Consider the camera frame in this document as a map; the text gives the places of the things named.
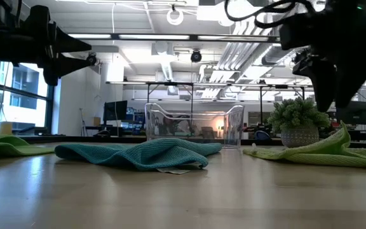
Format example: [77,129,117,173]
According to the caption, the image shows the linear ceiling light fixture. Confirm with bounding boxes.
[67,32,281,43]

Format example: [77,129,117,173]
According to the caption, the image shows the artificial plant in grey pot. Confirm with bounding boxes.
[267,97,332,149]

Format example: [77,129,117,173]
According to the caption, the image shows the large glass window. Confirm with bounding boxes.
[0,60,55,134]

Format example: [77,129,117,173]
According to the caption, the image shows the yellow container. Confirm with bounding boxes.
[0,121,13,135]

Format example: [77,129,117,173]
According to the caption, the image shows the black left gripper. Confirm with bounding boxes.
[23,4,93,87]

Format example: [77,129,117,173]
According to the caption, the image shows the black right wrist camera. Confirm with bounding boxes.
[279,17,329,52]

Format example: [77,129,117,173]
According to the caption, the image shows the clear plastic basket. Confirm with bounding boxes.
[144,102,245,149]

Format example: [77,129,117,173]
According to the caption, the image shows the black aluminium table frame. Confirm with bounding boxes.
[20,135,366,149]

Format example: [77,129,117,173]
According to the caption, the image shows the black computer monitor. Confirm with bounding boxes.
[103,100,128,121]
[335,101,366,126]

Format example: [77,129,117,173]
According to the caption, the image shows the black metal rig frame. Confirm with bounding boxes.
[259,84,306,125]
[146,81,194,141]

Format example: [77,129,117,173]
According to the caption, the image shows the white coiled ceiling cable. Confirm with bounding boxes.
[166,8,184,26]

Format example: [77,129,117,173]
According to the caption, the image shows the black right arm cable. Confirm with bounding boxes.
[223,0,317,30]

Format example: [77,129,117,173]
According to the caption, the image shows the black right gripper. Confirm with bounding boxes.
[292,28,366,113]

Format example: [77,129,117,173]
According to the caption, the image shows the black ceiling dome camera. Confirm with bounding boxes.
[86,53,98,67]
[190,50,203,64]

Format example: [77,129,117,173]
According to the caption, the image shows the blue office chair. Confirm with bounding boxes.
[254,130,271,141]

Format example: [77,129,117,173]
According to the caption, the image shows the green microfiber towel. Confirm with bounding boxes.
[242,120,366,169]
[0,133,55,167]

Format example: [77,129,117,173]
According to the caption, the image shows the teal microfiber towel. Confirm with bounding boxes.
[54,137,224,175]

